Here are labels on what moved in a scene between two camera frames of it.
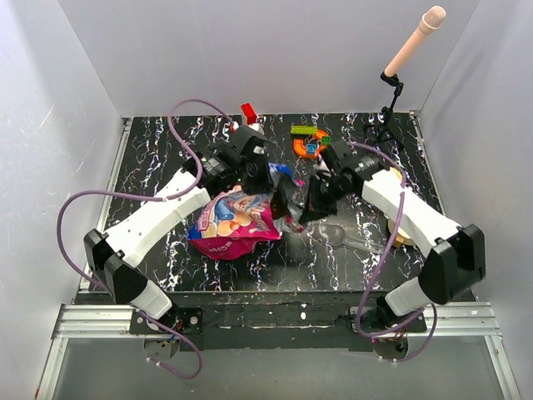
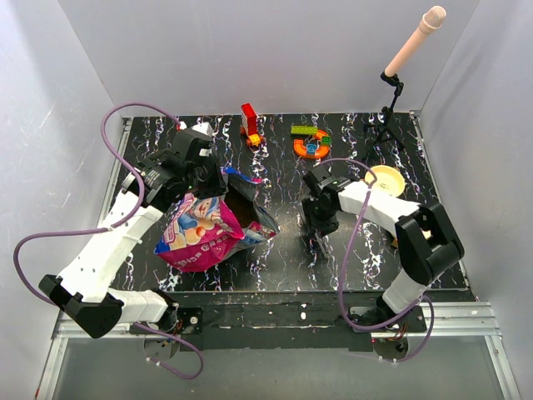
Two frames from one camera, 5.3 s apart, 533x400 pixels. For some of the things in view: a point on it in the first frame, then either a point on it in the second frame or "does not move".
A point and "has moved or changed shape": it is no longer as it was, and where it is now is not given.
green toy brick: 304,129 does not move
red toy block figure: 248,114 does not move
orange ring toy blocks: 312,150 does not move
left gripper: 265,184 to 219,187
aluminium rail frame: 83,322 does not move
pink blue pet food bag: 232,223 has moved or changed shape
